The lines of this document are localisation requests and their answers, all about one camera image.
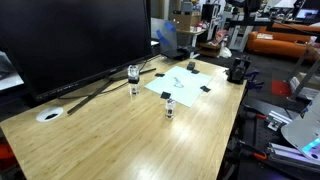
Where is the white whiteboard sheet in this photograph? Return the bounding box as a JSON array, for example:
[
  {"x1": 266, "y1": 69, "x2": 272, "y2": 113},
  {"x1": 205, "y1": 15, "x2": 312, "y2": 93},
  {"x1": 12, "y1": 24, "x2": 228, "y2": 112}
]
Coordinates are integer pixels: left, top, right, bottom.
[{"x1": 144, "y1": 65, "x2": 214, "y2": 109}]

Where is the small clear glass shaker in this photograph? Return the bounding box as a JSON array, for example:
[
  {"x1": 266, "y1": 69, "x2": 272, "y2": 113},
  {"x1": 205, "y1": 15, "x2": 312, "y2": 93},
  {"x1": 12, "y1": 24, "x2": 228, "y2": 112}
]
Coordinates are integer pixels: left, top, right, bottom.
[{"x1": 165, "y1": 98, "x2": 177, "y2": 120}]

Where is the tall clear shaker black band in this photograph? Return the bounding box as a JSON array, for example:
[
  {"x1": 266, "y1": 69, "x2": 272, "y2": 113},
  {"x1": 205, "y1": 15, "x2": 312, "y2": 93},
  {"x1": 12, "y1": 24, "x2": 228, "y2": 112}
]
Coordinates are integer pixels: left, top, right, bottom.
[{"x1": 127, "y1": 64, "x2": 141, "y2": 96}]

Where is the clear panel with blue tape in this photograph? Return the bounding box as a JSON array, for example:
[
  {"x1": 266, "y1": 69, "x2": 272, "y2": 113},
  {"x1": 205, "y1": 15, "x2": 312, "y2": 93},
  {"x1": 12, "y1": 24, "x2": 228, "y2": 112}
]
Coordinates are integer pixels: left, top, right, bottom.
[{"x1": 155, "y1": 19, "x2": 198, "y2": 62}]

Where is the black monitor stand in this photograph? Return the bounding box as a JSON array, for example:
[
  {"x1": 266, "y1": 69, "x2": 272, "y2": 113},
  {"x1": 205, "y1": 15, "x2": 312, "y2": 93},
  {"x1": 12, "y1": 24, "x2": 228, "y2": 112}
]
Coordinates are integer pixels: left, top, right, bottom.
[{"x1": 66, "y1": 61, "x2": 158, "y2": 115}]

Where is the brown cardboard box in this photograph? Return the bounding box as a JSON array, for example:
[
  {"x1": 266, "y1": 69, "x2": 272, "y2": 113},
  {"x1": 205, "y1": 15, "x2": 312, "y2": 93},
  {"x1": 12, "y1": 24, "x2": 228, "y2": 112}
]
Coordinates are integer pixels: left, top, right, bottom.
[{"x1": 171, "y1": 12, "x2": 202, "y2": 32}]

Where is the white plastic bag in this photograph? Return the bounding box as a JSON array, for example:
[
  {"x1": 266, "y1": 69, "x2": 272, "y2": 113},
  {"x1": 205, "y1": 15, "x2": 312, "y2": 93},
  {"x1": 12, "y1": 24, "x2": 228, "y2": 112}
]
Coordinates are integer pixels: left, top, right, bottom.
[{"x1": 219, "y1": 44, "x2": 233, "y2": 59}]

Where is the blue clamp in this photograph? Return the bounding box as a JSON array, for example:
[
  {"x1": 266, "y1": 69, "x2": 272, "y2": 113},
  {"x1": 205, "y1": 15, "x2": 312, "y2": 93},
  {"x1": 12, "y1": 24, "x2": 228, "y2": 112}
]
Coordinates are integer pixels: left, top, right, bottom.
[{"x1": 245, "y1": 69, "x2": 265, "y2": 91}]

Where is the white shelf unit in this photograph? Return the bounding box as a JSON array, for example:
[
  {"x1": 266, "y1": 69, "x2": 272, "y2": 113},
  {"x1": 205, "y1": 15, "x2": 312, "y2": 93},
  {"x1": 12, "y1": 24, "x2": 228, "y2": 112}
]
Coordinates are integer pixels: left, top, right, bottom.
[{"x1": 229, "y1": 24, "x2": 253, "y2": 52}]

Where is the large black monitor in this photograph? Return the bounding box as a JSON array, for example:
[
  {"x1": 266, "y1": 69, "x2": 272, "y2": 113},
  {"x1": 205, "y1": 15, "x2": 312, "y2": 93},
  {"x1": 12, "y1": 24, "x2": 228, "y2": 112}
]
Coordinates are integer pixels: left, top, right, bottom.
[{"x1": 0, "y1": 0, "x2": 155, "y2": 104}]

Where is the black cross beam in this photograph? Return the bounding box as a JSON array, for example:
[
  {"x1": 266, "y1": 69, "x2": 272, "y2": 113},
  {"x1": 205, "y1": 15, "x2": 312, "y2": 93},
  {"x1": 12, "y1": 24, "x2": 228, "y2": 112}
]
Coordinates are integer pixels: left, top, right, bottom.
[{"x1": 229, "y1": 18, "x2": 320, "y2": 36}]

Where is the red mat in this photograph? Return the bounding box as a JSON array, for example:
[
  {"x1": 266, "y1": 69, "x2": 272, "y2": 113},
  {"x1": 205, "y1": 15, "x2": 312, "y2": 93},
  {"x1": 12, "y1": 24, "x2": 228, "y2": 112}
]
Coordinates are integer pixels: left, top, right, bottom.
[{"x1": 271, "y1": 79, "x2": 293, "y2": 98}]

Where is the orange sofa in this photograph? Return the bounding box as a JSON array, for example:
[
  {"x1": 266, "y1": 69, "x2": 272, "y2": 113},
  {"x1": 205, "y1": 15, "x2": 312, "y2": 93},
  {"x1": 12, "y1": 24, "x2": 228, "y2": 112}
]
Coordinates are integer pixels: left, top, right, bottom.
[{"x1": 246, "y1": 23, "x2": 320, "y2": 61}]

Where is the lit laptop screen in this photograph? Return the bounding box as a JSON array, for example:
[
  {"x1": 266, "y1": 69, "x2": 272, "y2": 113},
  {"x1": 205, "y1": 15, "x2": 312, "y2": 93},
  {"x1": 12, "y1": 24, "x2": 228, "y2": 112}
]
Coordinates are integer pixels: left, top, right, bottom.
[{"x1": 294, "y1": 8, "x2": 320, "y2": 21}]

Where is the black clamped camera mount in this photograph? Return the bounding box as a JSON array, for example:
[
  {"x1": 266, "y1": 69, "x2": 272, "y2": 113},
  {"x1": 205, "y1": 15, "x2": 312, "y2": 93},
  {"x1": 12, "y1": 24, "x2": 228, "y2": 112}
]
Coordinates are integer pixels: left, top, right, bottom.
[{"x1": 226, "y1": 57, "x2": 252, "y2": 85}]

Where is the small metal bracket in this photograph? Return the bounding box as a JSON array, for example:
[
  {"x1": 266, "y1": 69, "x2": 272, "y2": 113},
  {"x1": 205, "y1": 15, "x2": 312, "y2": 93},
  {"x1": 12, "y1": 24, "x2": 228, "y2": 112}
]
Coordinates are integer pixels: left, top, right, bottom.
[{"x1": 267, "y1": 117, "x2": 283, "y2": 132}]

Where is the white cable grommet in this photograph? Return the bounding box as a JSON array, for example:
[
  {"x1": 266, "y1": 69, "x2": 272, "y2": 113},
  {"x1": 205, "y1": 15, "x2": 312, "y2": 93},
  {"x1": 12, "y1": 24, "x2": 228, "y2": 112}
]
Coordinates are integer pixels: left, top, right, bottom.
[{"x1": 35, "y1": 106, "x2": 64, "y2": 123}]

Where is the aluminium extrusion rail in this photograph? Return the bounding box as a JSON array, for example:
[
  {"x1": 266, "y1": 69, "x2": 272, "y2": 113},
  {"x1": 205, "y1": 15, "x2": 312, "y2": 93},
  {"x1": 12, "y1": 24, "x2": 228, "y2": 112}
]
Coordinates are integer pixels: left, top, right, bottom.
[{"x1": 266, "y1": 142, "x2": 320, "y2": 169}]

